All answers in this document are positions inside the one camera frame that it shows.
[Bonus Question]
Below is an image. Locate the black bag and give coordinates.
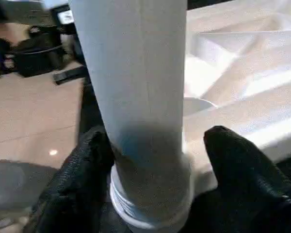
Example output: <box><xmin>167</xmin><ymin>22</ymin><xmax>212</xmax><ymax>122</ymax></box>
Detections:
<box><xmin>0</xmin><ymin>36</ymin><xmax>64</xmax><ymax>78</ymax></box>

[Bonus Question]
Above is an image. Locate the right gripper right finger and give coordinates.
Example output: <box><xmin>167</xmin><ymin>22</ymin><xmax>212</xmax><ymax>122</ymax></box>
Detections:
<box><xmin>203</xmin><ymin>125</ymin><xmax>291</xmax><ymax>233</ymax></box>

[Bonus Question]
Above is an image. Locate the white plastic table leg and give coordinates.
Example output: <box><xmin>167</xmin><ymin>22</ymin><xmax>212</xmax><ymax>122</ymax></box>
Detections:
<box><xmin>67</xmin><ymin>0</ymin><xmax>194</xmax><ymax>229</ymax></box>

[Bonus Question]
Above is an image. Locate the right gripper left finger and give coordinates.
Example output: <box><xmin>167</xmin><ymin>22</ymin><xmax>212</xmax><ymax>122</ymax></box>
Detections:
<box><xmin>30</xmin><ymin>125</ymin><xmax>116</xmax><ymax>233</ymax></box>

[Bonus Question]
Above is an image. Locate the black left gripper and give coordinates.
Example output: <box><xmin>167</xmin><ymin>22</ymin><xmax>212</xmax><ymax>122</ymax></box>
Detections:
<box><xmin>52</xmin><ymin>65</ymin><xmax>87</xmax><ymax>85</ymax></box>

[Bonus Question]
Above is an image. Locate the white plastic table top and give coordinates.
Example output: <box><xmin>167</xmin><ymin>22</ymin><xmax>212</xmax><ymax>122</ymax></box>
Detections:
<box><xmin>109</xmin><ymin>0</ymin><xmax>291</xmax><ymax>230</ymax></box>

